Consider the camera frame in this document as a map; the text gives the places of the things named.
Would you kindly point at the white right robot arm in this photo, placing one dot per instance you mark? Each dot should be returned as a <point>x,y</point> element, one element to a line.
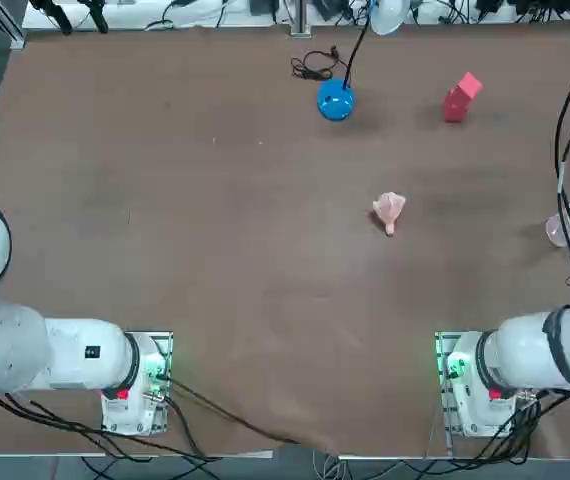
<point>530,350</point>

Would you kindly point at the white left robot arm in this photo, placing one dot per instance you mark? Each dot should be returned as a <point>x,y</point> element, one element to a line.
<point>65,360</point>

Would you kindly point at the red base block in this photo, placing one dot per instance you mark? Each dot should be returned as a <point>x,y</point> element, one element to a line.
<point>454,111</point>

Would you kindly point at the pink plush toy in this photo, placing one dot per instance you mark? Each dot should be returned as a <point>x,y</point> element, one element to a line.
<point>389,207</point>

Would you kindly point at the blue desk lamp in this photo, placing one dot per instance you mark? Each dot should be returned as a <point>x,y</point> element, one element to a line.
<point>336,100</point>

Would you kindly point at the black tripod legs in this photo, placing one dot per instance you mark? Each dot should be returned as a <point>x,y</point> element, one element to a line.
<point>62,15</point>

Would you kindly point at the aluminium frame post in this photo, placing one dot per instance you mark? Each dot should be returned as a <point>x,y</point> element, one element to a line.
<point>300,17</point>

